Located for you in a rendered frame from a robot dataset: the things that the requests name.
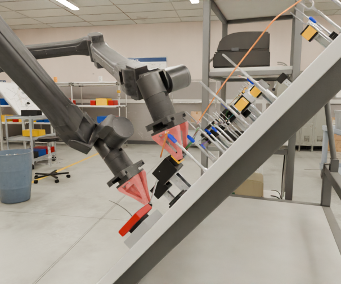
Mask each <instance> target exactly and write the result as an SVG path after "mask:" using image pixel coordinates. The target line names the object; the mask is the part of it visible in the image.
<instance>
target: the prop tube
mask: <svg viewBox="0 0 341 284"><path fill-rule="evenodd" d="M324 107H325V116H326V125H327V134H328V139H329V148H330V156H331V159H337V158H336V149H335V140H334V131H333V123H332V117H331V108H330V101H329V102H328V103H327V104H326V105H325V106H324ZM331 159H330V161H329V162H330V164H331Z"/></svg>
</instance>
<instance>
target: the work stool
mask: <svg viewBox="0 0 341 284"><path fill-rule="evenodd" d="M59 140H60V138H59V137H57V136H45V137H39V138H38V139H37V141H39V142H47V147H48V163H37V162H38V161H37V162H36V163H37V164H41V165H49V167H50V166H52V164H55V163H51V160H52V159H58V158H51V145H50V142H53V141H59ZM42 160H47V159H42ZM42 160H39V161H42ZM61 160H62V161H63V159H61ZM62 161H61V162H62ZM57 163H60V162H57ZM35 174H36V175H35V177H34V179H39V178H43V177H46V176H52V177H54V178H55V179H57V180H55V183H59V179H58V177H57V176H56V175H61V174H67V176H66V177H67V178H70V175H69V172H59V173H57V170H54V171H52V172H51V173H50V174H49V173H40V172H36V173H35ZM38 175H42V176H38ZM37 183H38V180H34V184H37Z"/></svg>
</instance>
